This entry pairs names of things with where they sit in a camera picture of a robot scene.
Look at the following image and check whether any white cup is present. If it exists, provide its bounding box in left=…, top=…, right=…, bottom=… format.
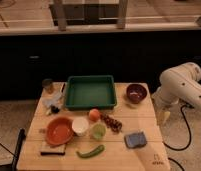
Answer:
left=72, top=117, right=89, bottom=136

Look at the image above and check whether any dark grape bunch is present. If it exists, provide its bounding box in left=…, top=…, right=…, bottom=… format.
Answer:
left=101, top=114, right=122, bottom=133

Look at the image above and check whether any black pole left of table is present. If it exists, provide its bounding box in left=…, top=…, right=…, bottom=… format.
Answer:
left=11, top=129, right=26, bottom=171

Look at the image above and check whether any crumpled clear plastic bag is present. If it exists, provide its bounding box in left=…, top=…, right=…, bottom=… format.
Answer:
left=42, top=92, right=63, bottom=115

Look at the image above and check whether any green plastic tray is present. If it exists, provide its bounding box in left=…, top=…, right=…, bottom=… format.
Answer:
left=64, top=75, right=117, bottom=110

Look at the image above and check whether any dark red bowl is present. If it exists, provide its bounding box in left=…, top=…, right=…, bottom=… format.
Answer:
left=126, top=84, right=147, bottom=104

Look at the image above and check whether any blue sponge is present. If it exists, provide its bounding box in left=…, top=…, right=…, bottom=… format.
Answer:
left=124, top=132, right=147, bottom=149

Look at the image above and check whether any orange bowl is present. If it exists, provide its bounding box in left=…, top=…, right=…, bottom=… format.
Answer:
left=45, top=117, right=74, bottom=146

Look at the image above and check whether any black cable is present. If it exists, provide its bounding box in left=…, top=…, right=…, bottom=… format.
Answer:
left=162, top=104, right=193, bottom=152

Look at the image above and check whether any small wooden board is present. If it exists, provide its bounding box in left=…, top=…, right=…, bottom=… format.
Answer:
left=40, top=141, right=66, bottom=155

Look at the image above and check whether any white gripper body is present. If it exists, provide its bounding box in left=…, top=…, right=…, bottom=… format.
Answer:
left=151, top=87, right=179, bottom=113

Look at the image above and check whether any light green cup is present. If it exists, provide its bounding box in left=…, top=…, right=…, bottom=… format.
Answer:
left=90, top=123, right=106, bottom=140

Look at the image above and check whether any green chili pepper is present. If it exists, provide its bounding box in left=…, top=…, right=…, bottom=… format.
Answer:
left=76, top=145, right=105, bottom=158

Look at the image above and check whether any orange peach fruit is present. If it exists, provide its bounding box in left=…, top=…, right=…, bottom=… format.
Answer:
left=88, top=109, right=100, bottom=122

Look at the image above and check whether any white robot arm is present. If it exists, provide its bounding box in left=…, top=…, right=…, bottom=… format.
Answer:
left=152, top=62, right=201, bottom=125

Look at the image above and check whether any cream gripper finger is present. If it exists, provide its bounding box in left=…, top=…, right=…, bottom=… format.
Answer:
left=159, top=111, right=170, bottom=125

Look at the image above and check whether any black marker pen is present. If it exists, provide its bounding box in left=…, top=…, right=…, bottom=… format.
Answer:
left=61, top=83, right=66, bottom=93

